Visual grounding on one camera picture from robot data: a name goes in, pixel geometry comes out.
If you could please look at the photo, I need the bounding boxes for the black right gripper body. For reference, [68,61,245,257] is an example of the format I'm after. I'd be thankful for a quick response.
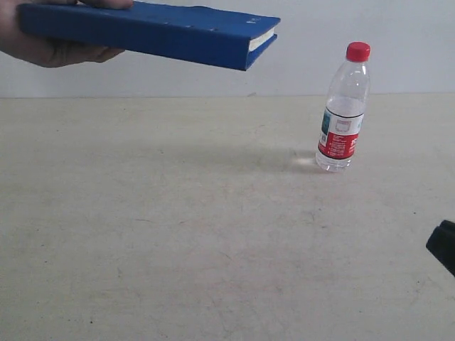
[426,220,455,276]

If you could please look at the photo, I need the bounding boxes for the person's open hand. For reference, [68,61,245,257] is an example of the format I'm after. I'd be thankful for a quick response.
[1,1,122,68]

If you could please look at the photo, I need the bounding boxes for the clear plastic water bottle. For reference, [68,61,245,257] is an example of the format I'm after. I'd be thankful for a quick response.
[316,41,370,172]

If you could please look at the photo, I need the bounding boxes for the blue ring-bound notebook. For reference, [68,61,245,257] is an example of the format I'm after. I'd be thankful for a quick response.
[18,1,281,71]

